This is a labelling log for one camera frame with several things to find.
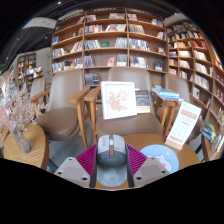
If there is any dark cover book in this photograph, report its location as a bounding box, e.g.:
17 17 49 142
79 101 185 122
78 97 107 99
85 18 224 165
134 89 152 114

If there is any round wooden side table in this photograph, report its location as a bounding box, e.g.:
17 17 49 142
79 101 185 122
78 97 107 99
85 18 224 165
2 123 50 171
200 133 224 163

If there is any white framed flower picture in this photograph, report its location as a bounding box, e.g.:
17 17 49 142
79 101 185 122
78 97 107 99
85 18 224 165
100 80 138 120

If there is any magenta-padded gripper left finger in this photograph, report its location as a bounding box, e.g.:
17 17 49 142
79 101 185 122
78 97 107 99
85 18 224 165
53 148 99 189

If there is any grey computer mouse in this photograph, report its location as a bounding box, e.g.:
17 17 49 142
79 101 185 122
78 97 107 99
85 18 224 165
95 134 129 188

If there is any white ceiling panel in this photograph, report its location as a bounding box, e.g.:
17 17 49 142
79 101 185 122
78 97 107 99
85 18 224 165
22 16 58 30

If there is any light blue book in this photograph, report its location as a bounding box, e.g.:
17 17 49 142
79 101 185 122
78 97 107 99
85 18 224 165
151 87 181 102

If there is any white and red sign card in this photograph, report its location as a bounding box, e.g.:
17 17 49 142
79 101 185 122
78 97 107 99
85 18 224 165
164 100 203 151

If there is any round light blue mouse pad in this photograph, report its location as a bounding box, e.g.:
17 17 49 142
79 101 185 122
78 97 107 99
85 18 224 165
139 144 180 175

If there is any curved wooden bookshelf with books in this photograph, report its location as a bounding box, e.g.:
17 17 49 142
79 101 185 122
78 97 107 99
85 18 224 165
165 20 224 124

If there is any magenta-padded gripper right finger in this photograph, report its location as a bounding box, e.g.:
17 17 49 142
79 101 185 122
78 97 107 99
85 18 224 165
124 146 171 189

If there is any stack of books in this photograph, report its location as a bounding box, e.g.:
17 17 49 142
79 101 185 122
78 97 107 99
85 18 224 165
199 119 217 143

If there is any wide wooden bookshelf with books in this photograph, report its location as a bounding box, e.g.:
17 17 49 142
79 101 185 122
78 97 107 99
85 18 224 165
49 8 169 84

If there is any brown wooden armchair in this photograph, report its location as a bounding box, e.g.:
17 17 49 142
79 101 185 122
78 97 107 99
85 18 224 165
164 73 204 141
83 66 181 144
29 69 91 151

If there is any distant wooden bookshelf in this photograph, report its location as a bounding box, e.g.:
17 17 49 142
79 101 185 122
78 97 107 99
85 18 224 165
16 52 44 89

